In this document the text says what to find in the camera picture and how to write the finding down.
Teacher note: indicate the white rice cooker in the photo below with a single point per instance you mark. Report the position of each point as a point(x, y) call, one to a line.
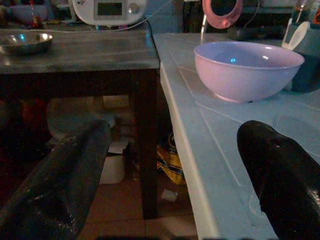
point(110, 11)

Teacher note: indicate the pink round mirror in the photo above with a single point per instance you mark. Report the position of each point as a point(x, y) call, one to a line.
point(222, 12)

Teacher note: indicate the dark wooden table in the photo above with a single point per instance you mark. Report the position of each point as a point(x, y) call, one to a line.
point(82, 57)

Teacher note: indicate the yellow plastic bag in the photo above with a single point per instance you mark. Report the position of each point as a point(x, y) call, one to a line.
point(171, 160)

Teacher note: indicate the pink plastic bowl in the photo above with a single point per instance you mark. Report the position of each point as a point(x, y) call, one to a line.
point(243, 71)

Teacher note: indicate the white paper scrap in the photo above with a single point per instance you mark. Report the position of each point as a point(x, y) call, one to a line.
point(169, 195)

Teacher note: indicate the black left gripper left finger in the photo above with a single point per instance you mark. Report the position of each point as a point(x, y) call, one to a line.
point(57, 180)

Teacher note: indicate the white plastic container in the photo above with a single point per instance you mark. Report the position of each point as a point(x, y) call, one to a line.
point(113, 167)

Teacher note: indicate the white plastic spoon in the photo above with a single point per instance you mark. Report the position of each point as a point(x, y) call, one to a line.
point(296, 36)

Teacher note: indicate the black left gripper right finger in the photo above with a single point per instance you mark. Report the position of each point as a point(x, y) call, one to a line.
point(282, 180)

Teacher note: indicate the dark teal box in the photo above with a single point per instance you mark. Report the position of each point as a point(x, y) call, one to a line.
point(308, 62)

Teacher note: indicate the shiny steel bowl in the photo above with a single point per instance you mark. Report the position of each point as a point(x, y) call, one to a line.
point(25, 43)

